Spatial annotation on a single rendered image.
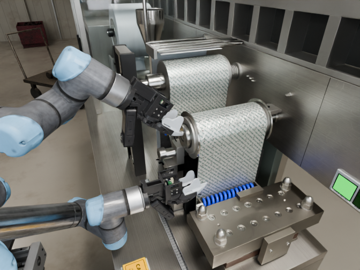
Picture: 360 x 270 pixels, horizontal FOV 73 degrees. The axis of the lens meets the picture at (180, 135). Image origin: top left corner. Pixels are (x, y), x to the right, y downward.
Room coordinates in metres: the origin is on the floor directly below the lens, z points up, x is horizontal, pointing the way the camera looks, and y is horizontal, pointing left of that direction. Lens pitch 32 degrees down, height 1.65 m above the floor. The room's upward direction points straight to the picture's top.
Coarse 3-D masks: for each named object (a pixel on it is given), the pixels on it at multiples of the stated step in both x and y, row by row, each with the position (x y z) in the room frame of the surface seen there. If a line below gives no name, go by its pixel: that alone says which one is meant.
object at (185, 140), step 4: (184, 124) 0.63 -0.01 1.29; (180, 128) 0.63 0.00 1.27; (184, 128) 0.61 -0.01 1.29; (188, 128) 0.61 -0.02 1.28; (184, 132) 0.60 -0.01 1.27; (188, 132) 0.60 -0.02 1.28; (180, 136) 0.63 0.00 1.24; (184, 136) 0.60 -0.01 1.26; (188, 136) 0.59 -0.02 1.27; (180, 140) 0.63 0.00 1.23; (184, 140) 0.60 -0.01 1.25; (188, 140) 0.59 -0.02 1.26; (184, 144) 0.60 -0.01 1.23; (188, 144) 0.59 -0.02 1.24
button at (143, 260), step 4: (136, 260) 0.42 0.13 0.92; (140, 260) 0.42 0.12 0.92; (144, 260) 0.42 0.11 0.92; (128, 264) 0.41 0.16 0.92; (132, 264) 0.41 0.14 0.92; (136, 264) 0.41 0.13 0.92; (140, 264) 0.41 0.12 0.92; (144, 264) 0.41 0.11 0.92; (124, 268) 0.40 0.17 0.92; (128, 268) 0.40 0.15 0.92; (132, 268) 0.40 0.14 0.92; (136, 268) 0.40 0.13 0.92; (140, 268) 0.40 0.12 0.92; (144, 268) 0.40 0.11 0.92
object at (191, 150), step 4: (184, 120) 0.64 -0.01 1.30; (188, 120) 0.62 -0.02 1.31; (188, 124) 0.61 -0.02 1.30; (192, 128) 0.59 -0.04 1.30; (192, 132) 0.58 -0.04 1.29; (192, 136) 0.58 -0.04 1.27; (192, 140) 0.58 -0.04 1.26; (196, 140) 0.58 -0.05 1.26; (192, 144) 0.58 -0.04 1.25; (196, 144) 0.57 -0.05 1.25; (188, 148) 0.61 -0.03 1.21; (192, 148) 0.58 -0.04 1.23; (188, 152) 0.61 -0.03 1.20; (192, 152) 0.58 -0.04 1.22
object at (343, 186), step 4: (340, 176) 0.49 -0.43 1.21; (336, 180) 0.49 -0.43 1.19; (340, 180) 0.49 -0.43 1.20; (344, 180) 0.48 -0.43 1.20; (336, 184) 0.49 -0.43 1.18; (340, 184) 0.48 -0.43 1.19; (344, 184) 0.47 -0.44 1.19; (348, 184) 0.47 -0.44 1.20; (352, 184) 0.46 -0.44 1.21; (336, 188) 0.49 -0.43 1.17; (340, 188) 0.48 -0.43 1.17; (344, 188) 0.47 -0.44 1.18; (348, 188) 0.46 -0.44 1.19; (352, 188) 0.45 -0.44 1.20; (340, 192) 0.47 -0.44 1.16; (344, 192) 0.46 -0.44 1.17; (348, 192) 0.46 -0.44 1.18; (352, 192) 0.45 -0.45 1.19; (344, 196) 0.46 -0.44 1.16; (348, 196) 0.45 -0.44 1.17
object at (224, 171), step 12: (216, 156) 0.59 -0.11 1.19; (228, 156) 0.61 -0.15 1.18; (240, 156) 0.63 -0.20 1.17; (252, 156) 0.65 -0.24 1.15; (204, 168) 0.58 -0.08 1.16; (216, 168) 0.60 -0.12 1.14; (228, 168) 0.61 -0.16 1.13; (240, 168) 0.63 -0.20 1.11; (252, 168) 0.65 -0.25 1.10; (204, 180) 0.58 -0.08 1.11; (216, 180) 0.60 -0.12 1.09; (228, 180) 0.62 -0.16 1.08; (240, 180) 0.63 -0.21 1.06; (252, 180) 0.66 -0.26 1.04; (204, 192) 0.58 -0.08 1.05; (216, 192) 0.60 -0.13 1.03
